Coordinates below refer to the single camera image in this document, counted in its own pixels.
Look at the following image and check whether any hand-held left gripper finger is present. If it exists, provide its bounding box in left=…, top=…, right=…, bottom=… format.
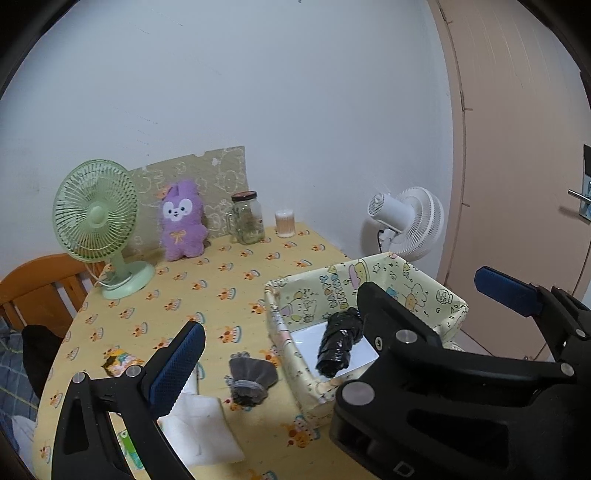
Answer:
left=51, top=320, right=206, bottom=480

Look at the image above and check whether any white towel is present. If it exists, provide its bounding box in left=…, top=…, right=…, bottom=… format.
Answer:
left=159, top=392, right=245, bottom=467

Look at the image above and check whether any green packet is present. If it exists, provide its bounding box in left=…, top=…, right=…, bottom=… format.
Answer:
left=117, top=427, right=145, bottom=472

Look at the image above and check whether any yellow printed tablecloth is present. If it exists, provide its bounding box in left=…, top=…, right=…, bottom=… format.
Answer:
left=32, top=222, right=462, bottom=480

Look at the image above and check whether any grey sock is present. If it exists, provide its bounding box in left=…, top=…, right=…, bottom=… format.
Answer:
left=228, top=353, right=279, bottom=408

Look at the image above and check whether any small colourful packet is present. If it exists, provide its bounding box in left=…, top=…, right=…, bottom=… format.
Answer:
left=102, top=348, right=145, bottom=380

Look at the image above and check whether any white fan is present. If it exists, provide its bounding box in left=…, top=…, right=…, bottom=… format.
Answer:
left=367, top=186, right=445, bottom=264

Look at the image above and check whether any cotton swab container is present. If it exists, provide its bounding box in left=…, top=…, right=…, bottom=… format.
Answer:
left=274, top=210, right=296, bottom=238

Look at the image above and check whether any yellow cartoon printed storage box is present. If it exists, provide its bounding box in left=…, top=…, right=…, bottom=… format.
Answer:
left=263, top=252, right=469, bottom=416

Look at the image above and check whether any metal door handle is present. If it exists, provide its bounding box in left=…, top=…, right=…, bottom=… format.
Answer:
left=568, top=178, right=591, bottom=215

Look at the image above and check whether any black cloth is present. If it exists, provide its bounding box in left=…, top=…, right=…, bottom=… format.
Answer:
left=21, top=324, right=63, bottom=398

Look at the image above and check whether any black plastic bag roll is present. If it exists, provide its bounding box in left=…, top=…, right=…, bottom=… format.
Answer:
left=316, top=307, right=368, bottom=377

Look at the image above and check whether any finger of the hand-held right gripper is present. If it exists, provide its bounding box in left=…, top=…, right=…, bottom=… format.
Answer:
left=475, top=266, right=591, bottom=365
left=329, top=281, right=578, bottom=480

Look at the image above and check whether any wooden chair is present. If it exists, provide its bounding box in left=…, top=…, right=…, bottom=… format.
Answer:
left=0, top=253, right=105, bottom=333

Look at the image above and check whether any glass jar with dark lid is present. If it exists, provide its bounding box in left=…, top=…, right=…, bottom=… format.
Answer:
left=225, top=191, right=266, bottom=245

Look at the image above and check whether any white striped cloth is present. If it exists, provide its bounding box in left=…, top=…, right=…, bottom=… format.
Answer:
left=182, top=362, right=200, bottom=396

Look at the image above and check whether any green desk fan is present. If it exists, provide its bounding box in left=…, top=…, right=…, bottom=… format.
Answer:
left=52, top=159, right=156, bottom=301

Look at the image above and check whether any beige printed board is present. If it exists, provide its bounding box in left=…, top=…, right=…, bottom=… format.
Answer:
left=127, top=146, right=252, bottom=259

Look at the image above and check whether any beige door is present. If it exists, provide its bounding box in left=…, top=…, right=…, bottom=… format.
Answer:
left=429, top=0, right=591, bottom=361

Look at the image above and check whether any purple plush bunny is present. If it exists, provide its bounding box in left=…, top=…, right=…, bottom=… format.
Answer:
left=159, top=181, right=208, bottom=262

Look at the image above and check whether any blue plaid bedding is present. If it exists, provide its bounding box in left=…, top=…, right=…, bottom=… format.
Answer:
left=0, top=318, right=40, bottom=435

